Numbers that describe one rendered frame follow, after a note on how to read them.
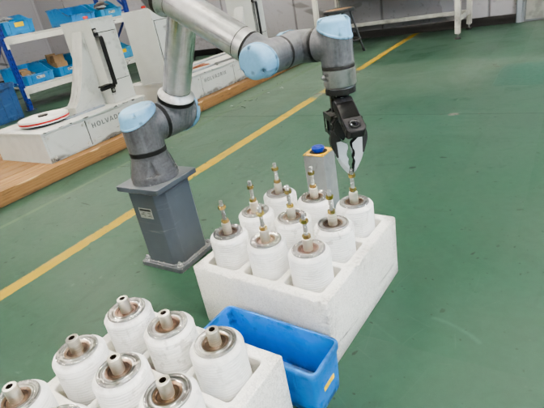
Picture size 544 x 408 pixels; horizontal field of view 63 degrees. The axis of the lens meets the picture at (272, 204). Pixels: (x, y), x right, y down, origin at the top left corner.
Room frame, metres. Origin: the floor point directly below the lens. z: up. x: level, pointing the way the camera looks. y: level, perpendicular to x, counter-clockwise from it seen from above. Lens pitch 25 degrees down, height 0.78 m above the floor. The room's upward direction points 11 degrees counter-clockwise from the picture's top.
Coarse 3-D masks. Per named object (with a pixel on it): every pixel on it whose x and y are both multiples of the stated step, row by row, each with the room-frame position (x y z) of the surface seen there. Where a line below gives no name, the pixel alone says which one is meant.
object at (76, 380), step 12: (96, 336) 0.69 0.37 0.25; (96, 348) 0.65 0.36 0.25; (84, 360) 0.63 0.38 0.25; (96, 360) 0.63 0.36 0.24; (60, 372) 0.61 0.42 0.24; (72, 372) 0.61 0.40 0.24; (84, 372) 0.61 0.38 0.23; (72, 384) 0.61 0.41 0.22; (84, 384) 0.61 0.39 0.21; (72, 396) 0.61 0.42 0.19; (84, 396) 0.61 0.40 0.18
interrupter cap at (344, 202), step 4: (348, 196) 1.06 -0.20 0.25; (360, 196) 1.05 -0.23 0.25; (364, 196) 1.05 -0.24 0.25; (340, 200) 1.05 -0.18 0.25; (344, 200) 1.05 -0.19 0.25; (348, 200) 1.05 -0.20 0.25; (360, 200) 1.03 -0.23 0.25; (364, 200) 1.02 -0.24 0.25; (368, 200) 1.02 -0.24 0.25; (340, 204) 1.03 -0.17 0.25; (344, 204) 1.02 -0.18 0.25; (348, 204) 1.02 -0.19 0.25; (352, 204) 1.02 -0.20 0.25; (356, 204) 1.02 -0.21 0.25; (360, 204) 1.01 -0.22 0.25; (364, 204) 1.00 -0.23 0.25; (348, 208) 1.00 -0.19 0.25; (352, 208) 1.00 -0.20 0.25; (356, 208) 0.99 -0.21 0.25
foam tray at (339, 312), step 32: (384, 224) 1.01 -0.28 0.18; (352, 256) 0.90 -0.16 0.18; (384, 256) 0.97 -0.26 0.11; (224, 288) 0.93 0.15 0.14; (256, 288) 0.86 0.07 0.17; (288, 288) 0.82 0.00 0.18; (352, 288) 0.83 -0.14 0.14; (384, 288) 0.96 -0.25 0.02; (288, 320) 0.81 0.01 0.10; (320, 320) 0.75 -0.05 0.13; (352, 320) 0.82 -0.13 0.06
